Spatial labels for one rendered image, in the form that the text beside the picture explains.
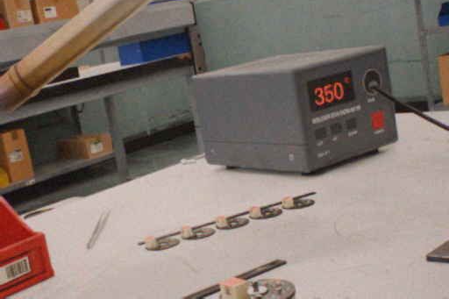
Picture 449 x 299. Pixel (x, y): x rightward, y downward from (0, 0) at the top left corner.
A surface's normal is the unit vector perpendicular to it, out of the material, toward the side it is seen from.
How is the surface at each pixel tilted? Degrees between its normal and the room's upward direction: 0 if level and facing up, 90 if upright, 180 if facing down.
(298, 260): 0
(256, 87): 90
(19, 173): 90
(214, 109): 90
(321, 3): 90
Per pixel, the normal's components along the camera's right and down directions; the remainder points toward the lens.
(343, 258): -0.19, -0.97
